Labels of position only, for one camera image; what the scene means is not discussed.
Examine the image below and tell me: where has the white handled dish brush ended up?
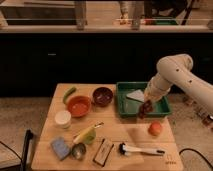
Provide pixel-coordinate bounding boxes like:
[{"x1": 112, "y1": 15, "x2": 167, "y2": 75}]
[{"x1": 119, "y1": 143, "x2": 165, "y2": 156}]

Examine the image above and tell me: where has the dark red grapes bunch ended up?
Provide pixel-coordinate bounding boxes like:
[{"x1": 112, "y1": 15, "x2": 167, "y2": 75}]
[{"x1": 138, "y1": 100, "x2": 153, "y2": 119}]

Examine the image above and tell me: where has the white cup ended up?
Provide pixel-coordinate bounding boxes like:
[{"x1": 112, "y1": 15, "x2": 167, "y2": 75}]
[{"x1": 54, "y1": 110, "x2": 71, "y2": 129}]

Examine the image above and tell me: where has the orange fruit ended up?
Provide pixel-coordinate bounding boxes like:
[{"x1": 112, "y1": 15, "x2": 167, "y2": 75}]
[{"x1": 148, "y1": 121, "x2": 162, "y2": 136}]

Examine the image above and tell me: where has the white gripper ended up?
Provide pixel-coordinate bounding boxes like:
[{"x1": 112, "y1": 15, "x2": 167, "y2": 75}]
[{"x1": 144, "y1": 78, "x2": 169, "y2": 102}]

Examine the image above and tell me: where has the green plastic tray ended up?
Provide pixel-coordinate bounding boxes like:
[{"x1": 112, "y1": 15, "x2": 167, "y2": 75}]
[{"x1": 116, "y1": 82, "x2": 171, "y2": 118}]

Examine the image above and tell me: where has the green pepper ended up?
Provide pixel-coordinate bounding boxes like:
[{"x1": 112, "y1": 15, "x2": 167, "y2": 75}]
[{"x1": 63, "y1": 87, "x2": 76, "y2": 104}]

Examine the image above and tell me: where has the dark maroon bowl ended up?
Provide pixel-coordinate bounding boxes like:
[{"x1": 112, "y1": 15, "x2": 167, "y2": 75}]
[{"x1": 92, "y1": 87, "x2": 113, "y2": 107}]

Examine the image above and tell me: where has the white triangular cloth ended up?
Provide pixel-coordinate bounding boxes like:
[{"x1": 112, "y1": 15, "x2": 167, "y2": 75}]
[{"x1": 126, "y1": 89, "x2": 144, "y2": 102}]

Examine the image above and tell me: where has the blue sponge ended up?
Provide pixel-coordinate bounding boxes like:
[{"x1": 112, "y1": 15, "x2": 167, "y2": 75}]
[{"x1": 51, "y1": 137, "x2": 70, "y2": 160}]

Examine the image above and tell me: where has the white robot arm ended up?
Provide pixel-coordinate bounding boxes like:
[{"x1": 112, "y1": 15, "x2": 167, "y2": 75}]
[{"x1": 144, "y1": 54, "x2": 213, "y2": 116}]

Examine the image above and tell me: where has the black cable right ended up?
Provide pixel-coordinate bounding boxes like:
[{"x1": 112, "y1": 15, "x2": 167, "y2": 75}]
[{"x1": 178, "y1": 147, "x2": 213, "y2": 168}]

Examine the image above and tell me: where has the orange bowl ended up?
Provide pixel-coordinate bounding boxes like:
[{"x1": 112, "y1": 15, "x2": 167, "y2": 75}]
[{"x1": 67, "y1": 96, "x2": 91, "y2": 117}]

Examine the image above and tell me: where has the black stand left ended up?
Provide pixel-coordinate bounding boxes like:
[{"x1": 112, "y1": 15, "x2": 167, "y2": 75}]
[{"x1": 20, "y1": 130, "x2": 34, "y2": 171}]

